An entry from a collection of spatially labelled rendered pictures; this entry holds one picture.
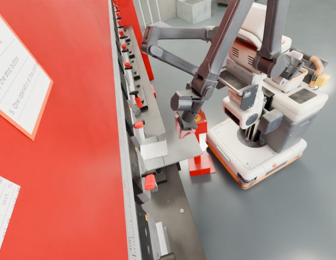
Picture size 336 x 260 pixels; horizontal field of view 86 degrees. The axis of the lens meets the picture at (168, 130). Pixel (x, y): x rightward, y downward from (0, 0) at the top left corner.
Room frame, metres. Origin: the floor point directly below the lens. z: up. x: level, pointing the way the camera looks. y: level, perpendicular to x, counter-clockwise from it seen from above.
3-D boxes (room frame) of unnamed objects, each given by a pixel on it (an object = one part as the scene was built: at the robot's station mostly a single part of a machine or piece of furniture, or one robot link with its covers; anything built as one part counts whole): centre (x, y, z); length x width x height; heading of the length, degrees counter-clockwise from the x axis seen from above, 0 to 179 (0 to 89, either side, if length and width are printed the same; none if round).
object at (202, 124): (0.88, -0.20, 0.75); 0.20 x 0.16 x 0.18; 174
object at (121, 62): (0.87, 0.17, 1.26); 0.15 x 0.09 x 0.17; 2
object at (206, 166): (0.88, -0.23, 0.06); 0.25 x 0.20 x 0.12; 84
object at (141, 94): (1.10, 0.12, 0.89); 0.30 x 0.05 x 0.03; 2
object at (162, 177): (0.54, 0.10, 0.89); 0.30 x 0.05 x 0.03; 2
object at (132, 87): (1.76, 0.21, 0.92); 1.68 x 0.06 x 0.10; 2
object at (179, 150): (0.50, 0.01, 1.00); 0.26 x 0.18 x 0.01; 92
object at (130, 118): (0.47, 0.15, 1.26); 0.15 x 0.09 x 0.17; 2
